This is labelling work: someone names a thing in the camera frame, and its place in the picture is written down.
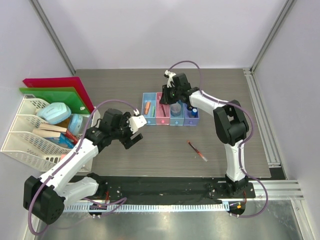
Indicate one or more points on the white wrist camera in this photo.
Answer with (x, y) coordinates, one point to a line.
(169, 75)
(136, 121)

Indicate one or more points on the pink drawer box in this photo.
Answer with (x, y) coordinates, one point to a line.
(162, 115)

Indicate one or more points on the white mesh file organizer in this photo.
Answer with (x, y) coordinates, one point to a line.
(26, 147)

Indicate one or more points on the dark red pen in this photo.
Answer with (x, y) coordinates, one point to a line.
(193, 147)

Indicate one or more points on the sky blue drawer box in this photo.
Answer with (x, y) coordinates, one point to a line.
(149, 97)

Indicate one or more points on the light blue drawer box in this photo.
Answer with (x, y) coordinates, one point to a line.
(177, 121)

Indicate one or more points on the beige wooden book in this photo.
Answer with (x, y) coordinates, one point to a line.
(49, 131)

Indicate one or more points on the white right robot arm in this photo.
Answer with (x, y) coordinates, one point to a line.
(231, 125)

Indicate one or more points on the green plastic folder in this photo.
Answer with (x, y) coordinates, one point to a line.
(66, 95)

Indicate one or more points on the red book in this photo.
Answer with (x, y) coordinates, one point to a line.
(71, 137)

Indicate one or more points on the red black stamp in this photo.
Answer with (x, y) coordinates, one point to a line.
(189, 108)

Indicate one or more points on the magenta plastic folder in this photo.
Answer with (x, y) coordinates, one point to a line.
(60, 82)

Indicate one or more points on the orange highlighter marker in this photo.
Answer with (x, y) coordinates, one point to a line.
(147, 107)

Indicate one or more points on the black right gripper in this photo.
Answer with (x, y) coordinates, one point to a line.
(165, 99)

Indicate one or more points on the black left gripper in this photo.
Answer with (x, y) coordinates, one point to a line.
(123, 121)

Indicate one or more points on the clear red pen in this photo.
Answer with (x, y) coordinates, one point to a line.
(203, 157)

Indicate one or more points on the light blue headphone case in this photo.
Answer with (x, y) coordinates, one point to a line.
(54, 113)

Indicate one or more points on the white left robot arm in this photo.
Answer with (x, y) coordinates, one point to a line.
(47, 196)

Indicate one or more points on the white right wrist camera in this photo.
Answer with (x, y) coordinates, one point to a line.
(169, 75)

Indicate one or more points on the blue glue bottle grey cap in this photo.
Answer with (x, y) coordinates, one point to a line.
(194, 113)

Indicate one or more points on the slotted cable duct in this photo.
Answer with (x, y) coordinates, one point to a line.
(87, 207)

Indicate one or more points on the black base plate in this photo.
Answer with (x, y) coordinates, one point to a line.
(143, 190)

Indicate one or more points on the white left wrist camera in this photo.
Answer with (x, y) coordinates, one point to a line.
(136, 121)

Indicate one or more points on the light blue headphones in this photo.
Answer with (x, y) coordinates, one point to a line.
(76, 123)

